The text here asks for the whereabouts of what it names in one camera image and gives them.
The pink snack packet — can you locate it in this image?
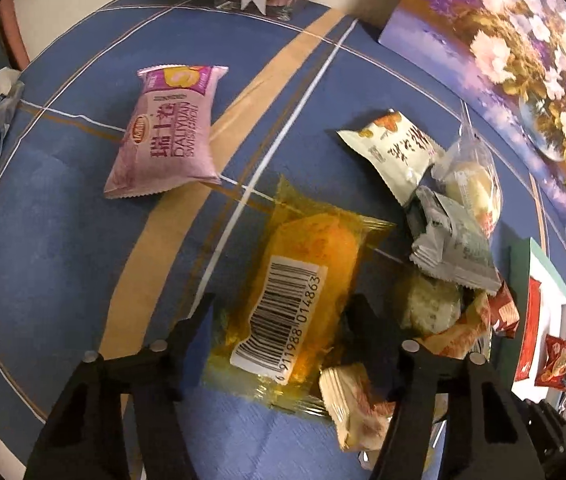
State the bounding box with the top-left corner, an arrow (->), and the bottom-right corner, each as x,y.
103,64 -> 230,200

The clear packet with pale pastry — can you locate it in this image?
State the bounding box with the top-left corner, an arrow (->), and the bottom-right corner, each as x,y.
430,127 -> 504,238

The red flat packet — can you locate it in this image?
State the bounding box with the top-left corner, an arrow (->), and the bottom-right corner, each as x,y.
515,277 -> 544,381

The white and teal tray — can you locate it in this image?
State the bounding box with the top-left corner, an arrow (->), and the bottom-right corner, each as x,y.
508,237 -> 566,401

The grey-green snack packet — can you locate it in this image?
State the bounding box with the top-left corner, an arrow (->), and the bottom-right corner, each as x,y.
407,186 -> 502,296

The floral painting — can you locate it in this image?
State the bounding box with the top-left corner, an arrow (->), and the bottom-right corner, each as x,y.
378,0 -> 566,223

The red snack packet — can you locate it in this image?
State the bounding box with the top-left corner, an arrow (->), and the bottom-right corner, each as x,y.
535,335 -> 566,388

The beige snack packet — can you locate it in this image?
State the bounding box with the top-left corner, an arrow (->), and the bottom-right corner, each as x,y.
319,362 -> 396,453

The cream snack packet orange print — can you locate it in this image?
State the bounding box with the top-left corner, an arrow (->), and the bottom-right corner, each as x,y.
336,109 -> 446,206

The red-brown snack packet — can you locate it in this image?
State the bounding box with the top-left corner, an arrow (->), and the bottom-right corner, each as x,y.
488,282 -> 521,338

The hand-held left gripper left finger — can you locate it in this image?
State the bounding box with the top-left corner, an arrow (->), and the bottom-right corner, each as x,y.
23,292 -> 216,480

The pinkish brown panel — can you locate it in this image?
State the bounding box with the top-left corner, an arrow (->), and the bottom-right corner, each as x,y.
0,0 -> 31,71

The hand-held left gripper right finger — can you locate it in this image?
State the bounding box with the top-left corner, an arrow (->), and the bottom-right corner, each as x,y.
343,294 -> 546,480

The yellow clear cake packet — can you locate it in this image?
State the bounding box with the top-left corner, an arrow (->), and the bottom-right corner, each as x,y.
202,175 -> 398,418

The blue patterned tablecloth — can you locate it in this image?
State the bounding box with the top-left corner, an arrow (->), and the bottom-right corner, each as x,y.
0,0 -> 566,480

